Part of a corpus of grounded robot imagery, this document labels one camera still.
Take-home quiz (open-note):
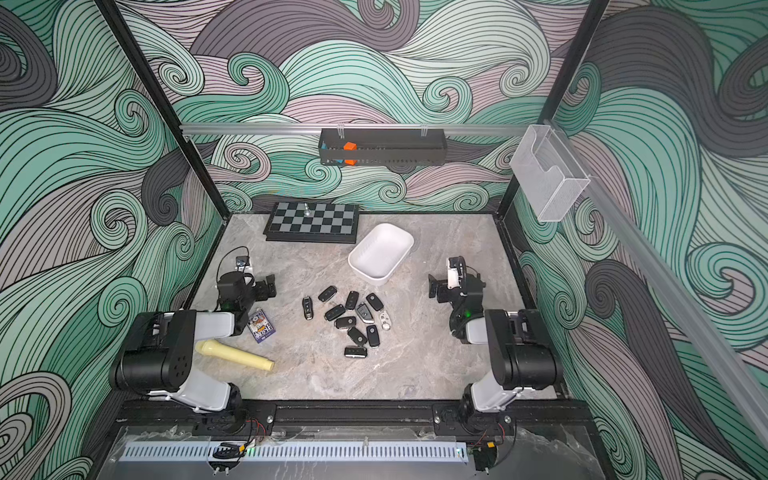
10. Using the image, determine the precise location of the black flip key middle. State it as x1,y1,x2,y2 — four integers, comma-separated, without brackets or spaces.
324,305,347,321

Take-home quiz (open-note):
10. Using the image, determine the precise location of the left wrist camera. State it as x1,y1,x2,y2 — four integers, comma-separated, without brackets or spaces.
235,255,251,271

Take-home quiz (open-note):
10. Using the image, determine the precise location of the white perforated strip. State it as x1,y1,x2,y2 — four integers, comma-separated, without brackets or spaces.
119,441,469,464

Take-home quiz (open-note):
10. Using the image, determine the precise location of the black vw key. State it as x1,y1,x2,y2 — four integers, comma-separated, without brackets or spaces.
334,316,357,330
366,293,384,312
347,327,368,347

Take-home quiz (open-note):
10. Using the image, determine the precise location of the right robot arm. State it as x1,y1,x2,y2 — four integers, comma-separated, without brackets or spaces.
428,275,562,419

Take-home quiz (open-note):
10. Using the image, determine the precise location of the aluminium wall rail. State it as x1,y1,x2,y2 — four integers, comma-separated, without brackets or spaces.
181,122,529,139
584,176,767,444

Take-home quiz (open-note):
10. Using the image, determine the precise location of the black wall tray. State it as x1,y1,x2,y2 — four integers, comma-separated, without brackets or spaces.
318,128,448,169

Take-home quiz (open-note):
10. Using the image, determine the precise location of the aluminium wall rail right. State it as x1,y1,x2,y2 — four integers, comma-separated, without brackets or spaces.
584,176,767,444

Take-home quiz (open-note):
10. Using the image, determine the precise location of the black flip key with silver edge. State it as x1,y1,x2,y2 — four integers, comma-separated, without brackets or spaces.
344,291,359,310

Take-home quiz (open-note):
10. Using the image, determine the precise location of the black key with chrome trim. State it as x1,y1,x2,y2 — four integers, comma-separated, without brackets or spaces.
344,346,368,359

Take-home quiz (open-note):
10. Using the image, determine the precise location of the blue playing card box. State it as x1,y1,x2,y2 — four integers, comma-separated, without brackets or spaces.
248,308,276,344

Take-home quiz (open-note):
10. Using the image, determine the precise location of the white remote key fob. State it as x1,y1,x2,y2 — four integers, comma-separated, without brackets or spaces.
378,309,392,331

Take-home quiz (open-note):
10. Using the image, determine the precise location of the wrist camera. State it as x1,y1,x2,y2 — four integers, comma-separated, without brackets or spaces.
235,255,251,271
447,256,467,289

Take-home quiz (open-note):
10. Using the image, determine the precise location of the silver BMW key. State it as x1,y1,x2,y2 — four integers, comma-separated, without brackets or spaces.
355,303,375,324

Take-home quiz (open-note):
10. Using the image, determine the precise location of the black chessboard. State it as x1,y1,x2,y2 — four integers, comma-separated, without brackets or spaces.
263,201,359,244

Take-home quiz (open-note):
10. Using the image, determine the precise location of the orange block in tray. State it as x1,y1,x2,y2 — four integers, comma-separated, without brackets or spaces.
343,142,357,166

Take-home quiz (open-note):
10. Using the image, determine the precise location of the black chrome Porsche key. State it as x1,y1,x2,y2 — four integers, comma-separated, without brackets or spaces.
302,296,314,320

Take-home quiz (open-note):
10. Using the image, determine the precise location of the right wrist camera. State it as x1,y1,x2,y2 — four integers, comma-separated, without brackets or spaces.
447,256,467,289

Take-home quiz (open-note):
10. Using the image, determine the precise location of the aluminium wall rail back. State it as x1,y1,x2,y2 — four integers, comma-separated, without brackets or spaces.
181,122,529,139

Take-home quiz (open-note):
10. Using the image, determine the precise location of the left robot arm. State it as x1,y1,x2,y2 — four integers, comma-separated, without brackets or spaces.
109,271,277,413

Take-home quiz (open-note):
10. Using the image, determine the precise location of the clear acrylic wall holder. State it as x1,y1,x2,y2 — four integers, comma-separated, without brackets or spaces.
510,124,590,223

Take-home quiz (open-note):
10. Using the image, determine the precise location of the yellow flashlight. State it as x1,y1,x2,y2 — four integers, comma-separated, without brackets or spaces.
195,339,275,371

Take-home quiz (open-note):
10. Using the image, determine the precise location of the white storage box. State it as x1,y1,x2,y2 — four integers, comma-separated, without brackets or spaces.
347,223,415,286

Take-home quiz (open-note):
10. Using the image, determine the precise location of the black flip key upper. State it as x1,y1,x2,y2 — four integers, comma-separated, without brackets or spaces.
318,285,338,303

